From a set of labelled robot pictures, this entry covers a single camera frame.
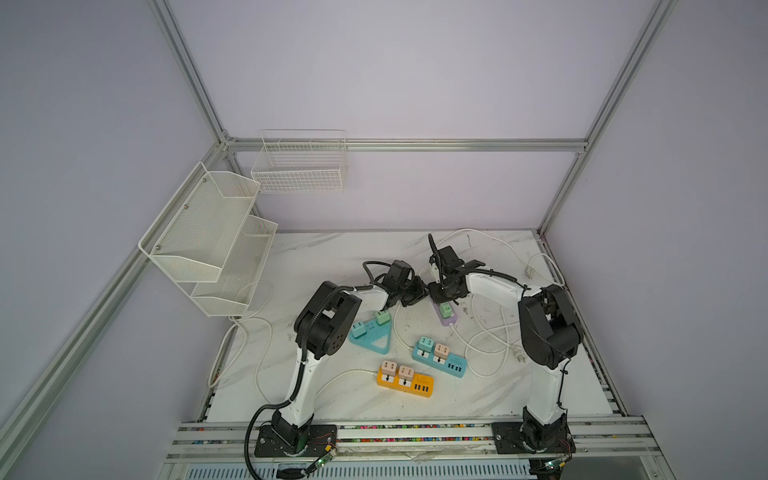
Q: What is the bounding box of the green plug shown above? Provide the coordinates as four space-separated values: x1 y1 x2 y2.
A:
438 302 454 320
417 336 434 353

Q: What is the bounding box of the purple power strip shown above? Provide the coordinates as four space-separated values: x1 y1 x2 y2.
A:
433 301 459 327

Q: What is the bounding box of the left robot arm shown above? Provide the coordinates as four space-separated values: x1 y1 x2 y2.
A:
252 260 428 454

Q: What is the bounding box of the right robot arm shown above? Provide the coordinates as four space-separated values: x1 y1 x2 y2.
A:
428 235 583 453

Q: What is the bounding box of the green plug triangular right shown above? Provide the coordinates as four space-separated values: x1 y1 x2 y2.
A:
373 310 392 327

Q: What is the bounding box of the green plug triangular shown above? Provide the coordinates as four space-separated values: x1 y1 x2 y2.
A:
350 322 367 338
373 310 392 327

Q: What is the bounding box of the green plug triangular left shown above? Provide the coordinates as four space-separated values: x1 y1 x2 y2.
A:
350 322 367 338

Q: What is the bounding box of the pink plug on blue strip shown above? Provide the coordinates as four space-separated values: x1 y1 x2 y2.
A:
433 343 450 359

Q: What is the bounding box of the pink plug orange left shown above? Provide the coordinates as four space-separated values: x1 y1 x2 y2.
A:
381 360 398 376

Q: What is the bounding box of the pink plug orange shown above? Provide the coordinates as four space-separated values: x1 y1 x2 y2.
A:
381 360 398 376
397 365 414 381

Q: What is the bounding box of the pink plug orange right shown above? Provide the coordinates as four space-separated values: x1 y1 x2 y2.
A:
397 365 414 381

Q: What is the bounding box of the teal triangular power strip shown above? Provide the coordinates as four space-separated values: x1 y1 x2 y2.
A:
348 319 392 355

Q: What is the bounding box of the blue power strip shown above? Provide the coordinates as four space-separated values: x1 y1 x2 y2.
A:
412 345 469 378

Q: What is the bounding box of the orange power strip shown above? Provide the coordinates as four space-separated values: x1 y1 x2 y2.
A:
376 370 435 398

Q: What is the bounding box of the white two-tier mesh shelf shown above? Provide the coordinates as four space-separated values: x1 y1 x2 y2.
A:
138 163 278 317

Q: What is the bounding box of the white cable of purple strip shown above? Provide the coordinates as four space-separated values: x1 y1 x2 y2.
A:
392 227 566 379

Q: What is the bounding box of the white cable of orange strip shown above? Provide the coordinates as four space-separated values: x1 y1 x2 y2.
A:
298 368 379 415

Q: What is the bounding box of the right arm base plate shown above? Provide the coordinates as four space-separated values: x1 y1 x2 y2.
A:
491 420 576 454

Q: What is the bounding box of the white wire basket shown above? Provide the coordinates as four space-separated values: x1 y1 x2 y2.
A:
251 129 348 194

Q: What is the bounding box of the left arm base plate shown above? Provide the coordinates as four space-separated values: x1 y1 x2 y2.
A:
251 424 338 458

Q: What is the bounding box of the aluminium front rail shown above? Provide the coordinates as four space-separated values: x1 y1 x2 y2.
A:
158 416 675 479

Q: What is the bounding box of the aluminium frame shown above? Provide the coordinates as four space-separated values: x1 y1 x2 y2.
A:
0 0 768 445

